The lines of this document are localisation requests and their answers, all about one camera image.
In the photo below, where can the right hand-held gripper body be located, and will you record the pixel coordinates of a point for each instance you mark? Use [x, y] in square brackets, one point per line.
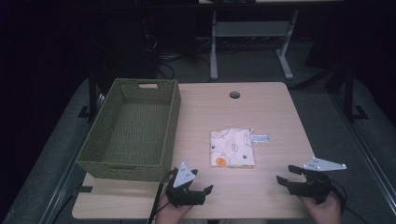
[314, 186]

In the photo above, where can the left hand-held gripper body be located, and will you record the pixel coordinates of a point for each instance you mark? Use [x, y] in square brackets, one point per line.
[183, 177]

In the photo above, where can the cream patterned cloth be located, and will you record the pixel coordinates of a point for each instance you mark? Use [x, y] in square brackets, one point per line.
[232, 147]

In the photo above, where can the green woven basket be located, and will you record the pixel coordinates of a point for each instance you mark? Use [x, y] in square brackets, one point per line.
[137, 137]

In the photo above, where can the person's right hand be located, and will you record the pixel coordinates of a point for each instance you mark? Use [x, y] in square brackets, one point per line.
[323, 211]

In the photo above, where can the person's left hand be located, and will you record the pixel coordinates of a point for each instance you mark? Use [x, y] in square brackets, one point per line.
[169, 213]

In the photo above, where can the black metal stand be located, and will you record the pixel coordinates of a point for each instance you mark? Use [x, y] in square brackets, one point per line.
[350, 93]
[92, 93]

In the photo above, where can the black tape strip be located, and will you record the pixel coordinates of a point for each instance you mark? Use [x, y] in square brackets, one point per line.
[84, 189]

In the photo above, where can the metal floor rail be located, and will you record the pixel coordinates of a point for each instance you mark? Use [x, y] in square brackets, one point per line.
[65, 174]
[364, 149]

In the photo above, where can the grey metal desk frame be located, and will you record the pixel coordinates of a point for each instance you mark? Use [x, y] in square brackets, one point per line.
[250, 29]

